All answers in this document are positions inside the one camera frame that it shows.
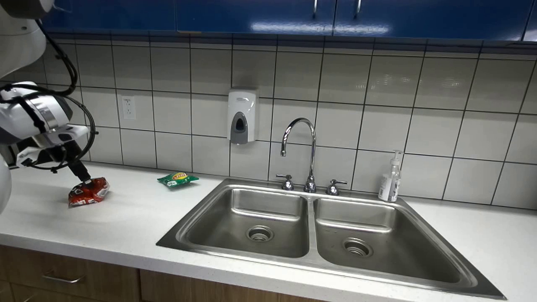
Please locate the white wall power outlet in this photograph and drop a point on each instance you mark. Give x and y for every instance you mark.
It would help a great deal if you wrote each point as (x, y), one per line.
(127, 107)

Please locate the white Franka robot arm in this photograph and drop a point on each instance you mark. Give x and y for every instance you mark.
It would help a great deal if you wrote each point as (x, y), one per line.
(26, 105)

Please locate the chrome gooseneck faucet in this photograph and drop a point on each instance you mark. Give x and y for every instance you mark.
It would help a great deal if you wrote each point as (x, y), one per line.
(308, 161)

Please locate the clear dish soap bottle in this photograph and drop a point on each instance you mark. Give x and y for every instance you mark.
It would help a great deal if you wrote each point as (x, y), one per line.
(391, 181)

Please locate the wooden lower cabinet door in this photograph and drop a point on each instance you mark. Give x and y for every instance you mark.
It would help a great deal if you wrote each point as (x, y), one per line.
(211, 290)

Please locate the green snack pack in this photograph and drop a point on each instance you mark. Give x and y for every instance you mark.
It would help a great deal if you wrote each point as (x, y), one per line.
(177, 179)

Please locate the stainless steel double sink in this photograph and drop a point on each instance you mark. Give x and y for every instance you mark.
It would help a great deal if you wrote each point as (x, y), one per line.
(329, 234)

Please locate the blue upper cabinets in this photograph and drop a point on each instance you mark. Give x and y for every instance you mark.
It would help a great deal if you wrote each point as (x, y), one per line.
(278, 18)

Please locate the wooden drawer front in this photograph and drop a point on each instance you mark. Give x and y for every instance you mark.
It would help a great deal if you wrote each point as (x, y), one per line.
(84, 273)

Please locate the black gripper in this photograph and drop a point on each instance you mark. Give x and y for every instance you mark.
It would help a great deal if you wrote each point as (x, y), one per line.
(65, 151)

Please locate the orange snack pack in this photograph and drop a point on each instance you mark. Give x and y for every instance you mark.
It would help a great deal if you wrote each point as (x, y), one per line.
(87, 191)

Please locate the white wall soap dispenser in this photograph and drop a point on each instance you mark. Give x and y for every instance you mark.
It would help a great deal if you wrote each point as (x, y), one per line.
(241, 114)

